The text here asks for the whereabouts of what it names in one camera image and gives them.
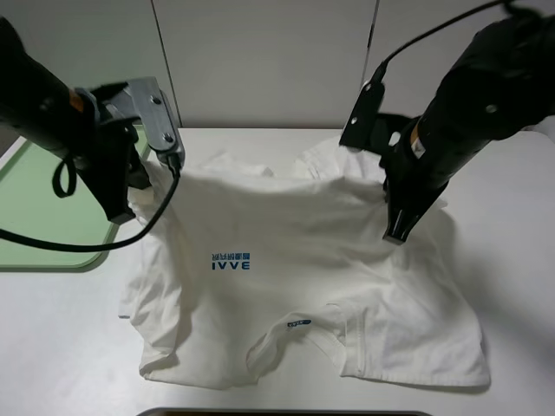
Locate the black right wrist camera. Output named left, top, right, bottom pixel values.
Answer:
left=339, top=81, right=413, bottom=156

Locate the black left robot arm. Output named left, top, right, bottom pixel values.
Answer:
left=1, top=18, right=150, bottom=224

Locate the white short sleeve t-shirt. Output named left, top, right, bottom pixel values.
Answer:
left=120, top=154, right=490, bottom=389

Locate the black camera cable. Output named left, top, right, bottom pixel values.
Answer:
left=0, top=153, right=182, bottom=252
left=368, top=0, right=515, bottom=88

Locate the light green plastic tray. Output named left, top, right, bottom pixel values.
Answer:
left=0, top=123, right=151, bottom=273

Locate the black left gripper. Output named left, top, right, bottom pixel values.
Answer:
left=74, top=86, right=151, bottom=224

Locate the black right camera cable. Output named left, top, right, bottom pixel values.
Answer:
left=368, top=0, right=515, bottom=88

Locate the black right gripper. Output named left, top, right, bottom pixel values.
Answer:
left=379, top=114, right=490, bottom=245

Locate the black left camera cable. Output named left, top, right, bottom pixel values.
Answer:
left=0, top=153, right=182, bottom=252

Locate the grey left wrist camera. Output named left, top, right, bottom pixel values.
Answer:
left=128, top=77, right=186, bottom=173

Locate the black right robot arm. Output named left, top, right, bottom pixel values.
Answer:
left=380, top=2, right=554, bottom=244

